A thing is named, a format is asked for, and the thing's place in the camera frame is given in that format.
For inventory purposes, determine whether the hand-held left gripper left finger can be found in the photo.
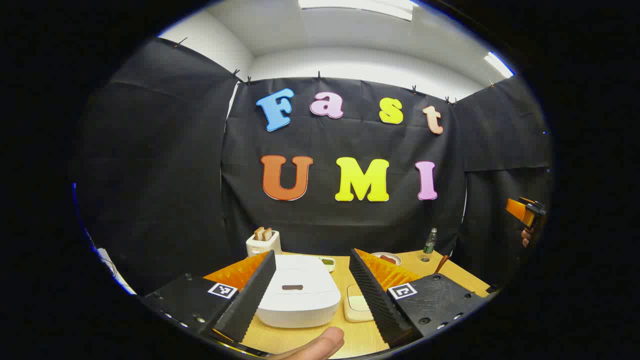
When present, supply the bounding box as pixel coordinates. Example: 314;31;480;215
139;250;277;357

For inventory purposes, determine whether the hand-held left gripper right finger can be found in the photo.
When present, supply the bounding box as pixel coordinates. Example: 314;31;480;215
348;248;490;350

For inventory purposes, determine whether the cream square rice dish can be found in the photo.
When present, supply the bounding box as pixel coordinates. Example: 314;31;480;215
343;283;376;323

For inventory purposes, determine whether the white rice cooker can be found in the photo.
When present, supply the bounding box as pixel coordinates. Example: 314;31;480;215
255;254;342;329

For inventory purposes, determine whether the white round plate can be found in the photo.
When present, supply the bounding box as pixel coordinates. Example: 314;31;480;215
371;251;402;267

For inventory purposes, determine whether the white toaster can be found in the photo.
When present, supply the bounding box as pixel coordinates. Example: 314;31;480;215
245;230;282;258

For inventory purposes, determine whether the clear plastic water bottle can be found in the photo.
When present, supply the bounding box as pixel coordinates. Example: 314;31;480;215
421;227;438;263

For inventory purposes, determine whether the black backdrop cloth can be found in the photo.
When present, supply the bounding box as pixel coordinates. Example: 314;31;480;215
75;36;553;301

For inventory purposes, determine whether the small ceiling light panel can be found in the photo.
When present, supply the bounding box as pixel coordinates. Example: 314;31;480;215
483;51;515;79

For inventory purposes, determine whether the long ceiling light panel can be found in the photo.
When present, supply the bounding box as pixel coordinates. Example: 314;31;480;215
298;0;416;22

